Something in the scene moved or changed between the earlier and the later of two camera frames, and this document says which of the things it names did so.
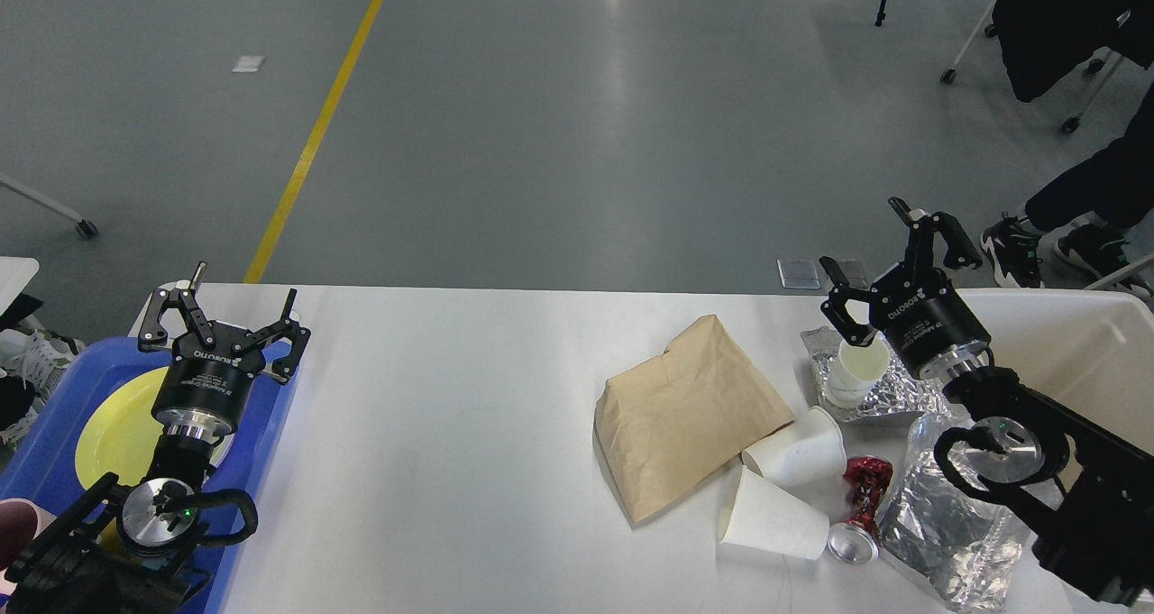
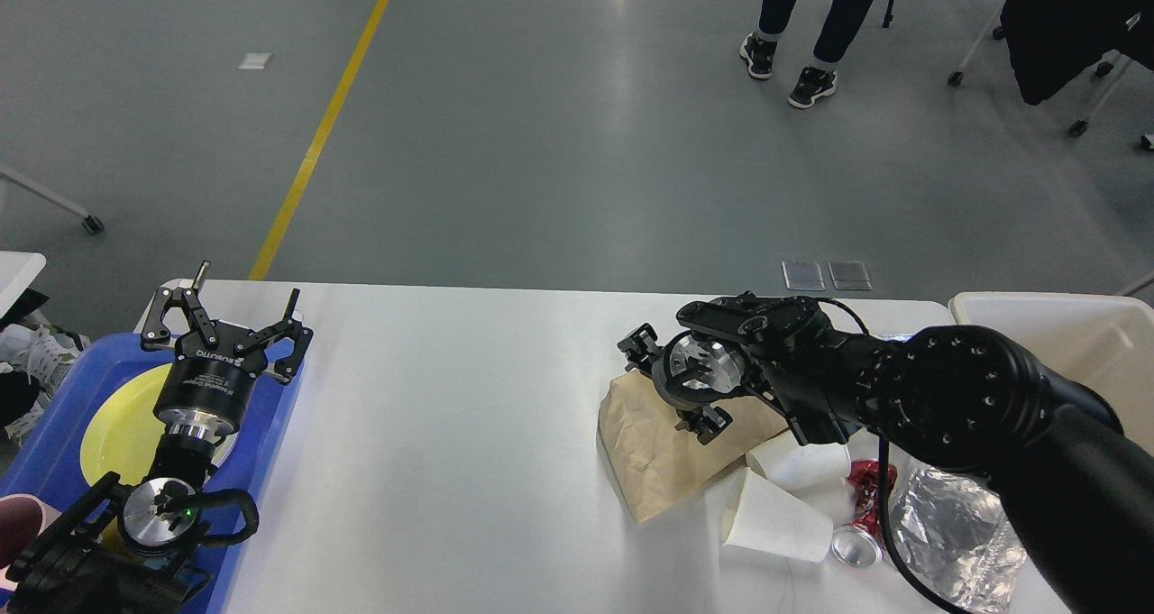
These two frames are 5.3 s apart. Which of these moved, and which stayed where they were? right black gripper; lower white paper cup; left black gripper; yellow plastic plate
Moved: right black gripper
Stayed: left black gripper; lower white paper cup; yellow plastic plate
